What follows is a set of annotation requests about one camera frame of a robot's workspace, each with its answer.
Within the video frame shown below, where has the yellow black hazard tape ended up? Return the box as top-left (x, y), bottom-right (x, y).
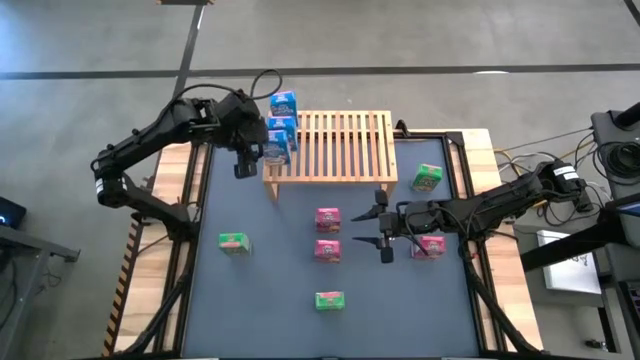
top-left (102, 219), bottom-right (144, 357)

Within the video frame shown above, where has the coiled black cable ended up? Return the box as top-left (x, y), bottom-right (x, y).
top-left (597, 139), bottom-right (640, 176)

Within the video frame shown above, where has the black power strip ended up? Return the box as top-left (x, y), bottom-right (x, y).
top-left (574, 192), bottom-right (596, 214)

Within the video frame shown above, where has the pink cereal box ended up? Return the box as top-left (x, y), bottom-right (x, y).
top-left (314, 207), bottom-right (343, 234)
top-left (410, 235), bottom-right (447, 261)
top-left (313, 239), bottom-right (343, 264)

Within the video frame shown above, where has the black device with blue light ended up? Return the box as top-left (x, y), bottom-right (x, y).
top-left (0, 195), bottom-right (27, 230)

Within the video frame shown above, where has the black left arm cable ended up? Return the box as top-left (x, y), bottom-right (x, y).
top-left (172, 68), bottom-right (284, 109)

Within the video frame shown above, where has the grey equipment case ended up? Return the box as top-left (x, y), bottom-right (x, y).
top-left (589, 102), bottom-right (640, 211)

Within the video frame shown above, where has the blue Rice Krispies cereal box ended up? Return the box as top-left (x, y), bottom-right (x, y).
top-left (269, 90), bottom-right (299, 119)
top-left (263, 129), bottom-right (292, 167)
top-left (266, 115), bottom-right (300, 152)

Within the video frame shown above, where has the black camera rig beam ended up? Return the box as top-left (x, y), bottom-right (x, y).
top-left (519, 214), bottom-right (640, 274)

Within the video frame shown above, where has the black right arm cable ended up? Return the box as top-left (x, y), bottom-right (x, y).
top-left (397, 199), bottom-right (481, 259)

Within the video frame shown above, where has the wooden slatted shelf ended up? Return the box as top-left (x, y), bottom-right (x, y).
top-left (262, 109), bottom-right (400, 201)

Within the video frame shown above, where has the black table frame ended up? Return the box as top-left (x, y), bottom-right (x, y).
top-left (102, 127), bottom-right (546, 360)

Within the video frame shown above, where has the green Apple Jacks cereal box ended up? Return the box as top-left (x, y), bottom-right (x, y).
top-left (314, 291), bottom-right (346, 312)
top-left (411, 163), bottom-right (444, 193)
top-left (218, 232), bottom-right (253, 256)

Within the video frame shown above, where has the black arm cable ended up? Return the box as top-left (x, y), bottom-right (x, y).
top-left (172, 68), bottom-right (284, 109)
top-left (397, 199), bottom-right (481, 259)

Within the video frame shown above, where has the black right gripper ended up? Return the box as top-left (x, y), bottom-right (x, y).
top-left (351, 188), bottom-right (426, 265)

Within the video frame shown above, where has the white board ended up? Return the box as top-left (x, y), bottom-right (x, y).
top-left (536, 228), bottom-right (603, 295)

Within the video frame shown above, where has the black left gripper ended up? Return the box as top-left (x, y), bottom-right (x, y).
top-left (215, 89), bottom-right (270, 180)

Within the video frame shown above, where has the grey metal desk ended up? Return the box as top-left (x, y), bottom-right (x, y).
top-left (0, 224), bottom-right (81, 360)

